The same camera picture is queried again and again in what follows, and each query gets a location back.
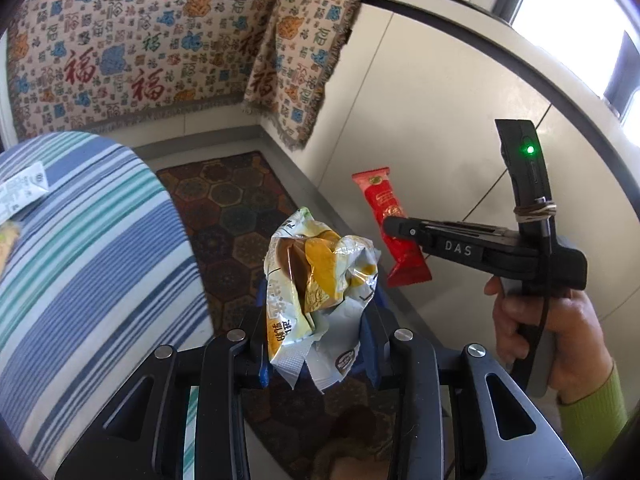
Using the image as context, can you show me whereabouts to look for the dark patterned rug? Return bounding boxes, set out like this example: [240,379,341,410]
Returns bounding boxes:
[155,150,401,480]

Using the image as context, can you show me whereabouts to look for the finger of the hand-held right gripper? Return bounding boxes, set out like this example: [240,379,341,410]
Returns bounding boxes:
[382,216,440,261]

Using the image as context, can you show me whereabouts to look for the printed blanket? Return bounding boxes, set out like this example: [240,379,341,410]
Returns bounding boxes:
[2,0,366,153]

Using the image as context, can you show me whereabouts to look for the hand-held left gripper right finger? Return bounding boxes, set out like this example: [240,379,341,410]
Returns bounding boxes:
[360,280,586,480]

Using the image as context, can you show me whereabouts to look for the yellow white wrapper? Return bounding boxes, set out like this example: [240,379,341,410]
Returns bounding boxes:
[262,206,382,395]

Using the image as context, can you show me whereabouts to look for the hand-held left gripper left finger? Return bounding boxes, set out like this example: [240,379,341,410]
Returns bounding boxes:
[54,280,273,480]

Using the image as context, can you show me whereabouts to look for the person's right forearm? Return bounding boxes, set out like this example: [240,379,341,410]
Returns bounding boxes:
[557,360,628,466]

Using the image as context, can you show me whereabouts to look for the white kitchen cabinet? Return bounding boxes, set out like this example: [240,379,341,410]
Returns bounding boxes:
[260,0,640,411]

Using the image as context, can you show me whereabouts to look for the red snack packet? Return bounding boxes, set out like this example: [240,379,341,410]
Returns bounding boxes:
[351,166,433,288]

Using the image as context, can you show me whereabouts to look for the person's right hand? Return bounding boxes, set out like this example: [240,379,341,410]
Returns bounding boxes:
[484,275,616,403]

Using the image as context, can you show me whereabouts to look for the window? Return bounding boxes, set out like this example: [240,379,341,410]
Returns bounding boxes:
[510,0,640,123]

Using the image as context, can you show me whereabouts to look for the white labelled packet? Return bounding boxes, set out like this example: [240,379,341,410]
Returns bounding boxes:
[0,160,51,221]

